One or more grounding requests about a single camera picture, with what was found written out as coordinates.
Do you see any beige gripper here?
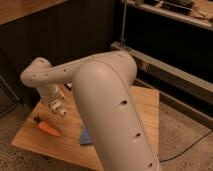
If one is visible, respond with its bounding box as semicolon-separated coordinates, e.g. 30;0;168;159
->
41;85;66;112

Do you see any white plastic bottle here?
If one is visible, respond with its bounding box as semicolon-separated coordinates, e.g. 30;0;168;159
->
49;100;66;116

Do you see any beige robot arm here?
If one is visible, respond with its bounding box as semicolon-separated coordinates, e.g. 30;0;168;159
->
20;51;162;171

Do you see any orange toy carrot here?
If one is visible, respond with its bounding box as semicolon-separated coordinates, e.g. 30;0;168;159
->
34;116;61;137

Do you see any blue sponge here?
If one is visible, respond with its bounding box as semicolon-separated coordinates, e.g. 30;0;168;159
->
79;126;92;146

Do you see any wooden counter top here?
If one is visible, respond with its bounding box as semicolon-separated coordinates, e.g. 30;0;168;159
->
0;0;66;25

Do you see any metal shelf pole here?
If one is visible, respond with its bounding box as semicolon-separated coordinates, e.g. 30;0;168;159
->
120;0;127;47

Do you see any wooden shelf with clutter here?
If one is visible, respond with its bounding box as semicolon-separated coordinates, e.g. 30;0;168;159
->
121;0;213;31

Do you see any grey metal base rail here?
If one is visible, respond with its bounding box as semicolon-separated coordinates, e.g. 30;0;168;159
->
110;42;213;105

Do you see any black floor cable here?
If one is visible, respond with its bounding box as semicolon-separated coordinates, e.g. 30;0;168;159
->
158;130;213;164

